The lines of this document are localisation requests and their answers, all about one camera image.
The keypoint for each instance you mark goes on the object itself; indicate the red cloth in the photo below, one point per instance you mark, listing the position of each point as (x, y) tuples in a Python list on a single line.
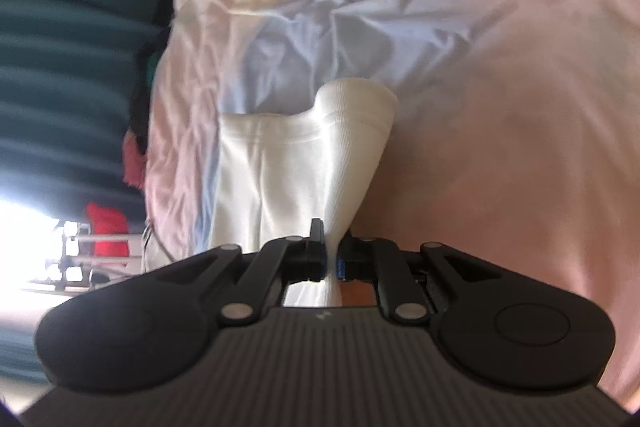
[(107, 229)]

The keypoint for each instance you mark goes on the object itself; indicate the pink cloth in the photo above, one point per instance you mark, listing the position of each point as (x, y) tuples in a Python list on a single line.
[(134, 162)]

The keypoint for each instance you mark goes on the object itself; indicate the teal curtain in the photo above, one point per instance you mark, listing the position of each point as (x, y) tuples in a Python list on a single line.
[(60, 57)]

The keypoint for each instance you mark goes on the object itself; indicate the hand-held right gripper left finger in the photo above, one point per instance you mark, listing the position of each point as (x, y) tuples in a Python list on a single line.
[(316, 257)]

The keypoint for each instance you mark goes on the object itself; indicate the white pants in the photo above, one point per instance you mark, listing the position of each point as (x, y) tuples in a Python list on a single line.
[(280, 177)]

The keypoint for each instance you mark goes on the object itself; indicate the pastel bed blanket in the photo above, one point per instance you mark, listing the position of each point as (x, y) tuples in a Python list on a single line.
[(500, 57)]

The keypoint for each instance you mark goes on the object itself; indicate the metal drying rack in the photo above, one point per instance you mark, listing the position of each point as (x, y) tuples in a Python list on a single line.
[(75, 259)]

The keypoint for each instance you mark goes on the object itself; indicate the green cloth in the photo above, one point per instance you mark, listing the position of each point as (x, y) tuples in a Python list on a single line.
[(150, 69)]

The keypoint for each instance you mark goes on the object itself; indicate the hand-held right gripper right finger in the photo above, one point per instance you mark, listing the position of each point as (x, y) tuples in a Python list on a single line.
[(346, 270)]

